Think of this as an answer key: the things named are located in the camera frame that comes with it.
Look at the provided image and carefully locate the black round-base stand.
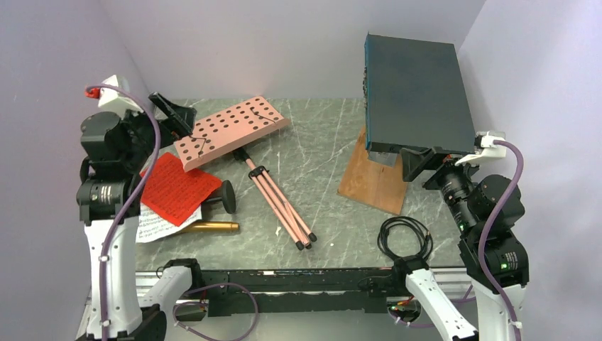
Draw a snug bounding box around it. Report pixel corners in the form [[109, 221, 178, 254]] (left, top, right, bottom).
[[201, 180, 237, 214]]

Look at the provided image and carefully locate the red sheet music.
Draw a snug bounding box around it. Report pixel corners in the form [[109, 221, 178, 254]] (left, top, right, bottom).
[[141, 153, 222, 226]]

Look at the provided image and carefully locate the gold metal tube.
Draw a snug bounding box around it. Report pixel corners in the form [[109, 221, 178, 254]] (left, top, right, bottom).
[[178, 221, 240, 234]]

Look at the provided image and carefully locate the dark teal amplifier box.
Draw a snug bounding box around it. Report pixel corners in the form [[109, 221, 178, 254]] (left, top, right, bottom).
[[363, 34, 475, 154]]

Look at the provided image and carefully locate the coiled black cable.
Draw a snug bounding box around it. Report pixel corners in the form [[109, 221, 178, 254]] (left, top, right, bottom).
[[376, 216, 434, 261]]

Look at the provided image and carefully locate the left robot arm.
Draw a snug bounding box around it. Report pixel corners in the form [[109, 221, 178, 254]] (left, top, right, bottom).
[[76, 85, 204, 340]]

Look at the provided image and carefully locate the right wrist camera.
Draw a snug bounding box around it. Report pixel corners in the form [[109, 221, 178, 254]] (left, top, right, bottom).
[[454, 131, 506, 166]]

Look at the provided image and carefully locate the wooden board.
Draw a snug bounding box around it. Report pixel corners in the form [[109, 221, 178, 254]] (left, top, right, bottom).
[[337, 127, 407, 215]]

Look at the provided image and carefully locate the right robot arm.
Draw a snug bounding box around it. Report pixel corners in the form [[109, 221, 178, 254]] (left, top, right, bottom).
[[391, 140, 529, 340]]

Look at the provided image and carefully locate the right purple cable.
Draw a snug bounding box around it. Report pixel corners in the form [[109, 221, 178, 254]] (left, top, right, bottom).
[[477, 139, 525, 341]]

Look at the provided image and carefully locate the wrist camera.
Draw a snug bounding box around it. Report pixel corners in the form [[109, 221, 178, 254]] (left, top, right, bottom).
[[85, 75, 143, 117], [454, 131, 506, 166]]

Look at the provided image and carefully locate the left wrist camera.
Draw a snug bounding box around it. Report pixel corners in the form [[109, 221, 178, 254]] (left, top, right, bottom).
[[85, 75, 143, 117]]

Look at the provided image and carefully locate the pink music stand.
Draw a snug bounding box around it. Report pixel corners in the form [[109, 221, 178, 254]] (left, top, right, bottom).
[[175, 96, 317, 250]]

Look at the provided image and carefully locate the white sheet music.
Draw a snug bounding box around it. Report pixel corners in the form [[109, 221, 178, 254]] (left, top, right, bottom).
[[136, 204, 202, 244]]

